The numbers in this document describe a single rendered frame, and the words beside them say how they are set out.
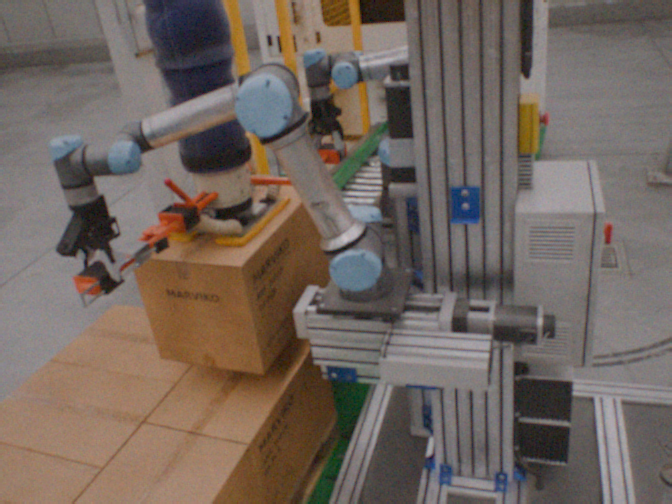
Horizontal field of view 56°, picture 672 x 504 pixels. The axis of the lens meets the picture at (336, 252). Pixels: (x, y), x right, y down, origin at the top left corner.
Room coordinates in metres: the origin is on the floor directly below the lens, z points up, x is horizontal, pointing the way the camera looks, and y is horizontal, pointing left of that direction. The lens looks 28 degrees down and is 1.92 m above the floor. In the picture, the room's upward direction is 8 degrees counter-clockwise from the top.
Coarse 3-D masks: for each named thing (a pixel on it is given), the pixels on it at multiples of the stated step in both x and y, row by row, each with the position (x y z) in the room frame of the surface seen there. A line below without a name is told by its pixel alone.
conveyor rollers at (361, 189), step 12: (372, 156) 3.79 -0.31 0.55; (360, 168) 3.62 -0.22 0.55; (372, 168) 3.59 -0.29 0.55; (348, 180) 3.46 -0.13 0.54; (360, 180) 3.43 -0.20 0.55; (372, 180) 3.40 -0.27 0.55; (348, 192) 3.27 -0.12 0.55; (360, 192) 3.24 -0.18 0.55; (372, 192) 3.22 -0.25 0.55; (348, 204) 3.16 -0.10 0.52; (360, 204) 3.13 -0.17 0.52
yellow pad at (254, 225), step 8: (264, 200) 1.94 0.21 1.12; (272, 200) 1.99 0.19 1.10; (280, 200) 1.98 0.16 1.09; (288, 200) 2.00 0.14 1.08; (272, 208) 1.93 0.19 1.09; (280, 208) 1.95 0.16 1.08; (264, 216) 1.88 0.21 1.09; (272, 216) 1.89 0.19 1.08; (240, 224) 1.82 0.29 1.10; (248, 224) 1.82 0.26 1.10; (256, 224) 1.82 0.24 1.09; (264, 224) 1.84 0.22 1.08; (240, 232) 1.77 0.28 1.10; (248, 232) 1.77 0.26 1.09; (256, 232) 1.79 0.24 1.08; (216, 240) 1.76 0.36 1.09; (224, 240) 1.74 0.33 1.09; (232, 240) 1.73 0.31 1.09; (240, 240) 1.72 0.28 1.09; (248, 240) 1.74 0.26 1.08
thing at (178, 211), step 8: (168, 208) 1.73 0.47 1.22; (176, 208) 1.73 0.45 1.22; (184, 208) 1.73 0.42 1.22; (192, 208) 1.70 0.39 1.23; (160, 216) 1.68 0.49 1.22; (168, 216) 1.67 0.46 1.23; (176, 216) 1.66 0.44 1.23; (184, 216) 1.65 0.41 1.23; (192, 216) 1.69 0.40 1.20; (184, 224) 1.66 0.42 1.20; (192, 224) 1.67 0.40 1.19; (176, 232) 1.66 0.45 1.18; (184, 232) 1.65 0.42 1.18
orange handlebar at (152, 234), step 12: (324, 156) 2.03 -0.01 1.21; (252, 180) 1.92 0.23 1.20; (264, 180) 1.90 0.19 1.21; (276, 180) 1.88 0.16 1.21; (288, 180) 1.86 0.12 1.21; (204, 192) 1.86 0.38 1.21; (216, 192) 1.84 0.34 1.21; (204, 204) 1.77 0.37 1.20; (156, 228) 1.61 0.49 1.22; (168, 228) 1.61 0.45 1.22; (144, 240) 1.57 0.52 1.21; (156, 240) 1.56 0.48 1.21; (84, 288) 1.34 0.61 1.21; (96, 288) 1.34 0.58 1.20
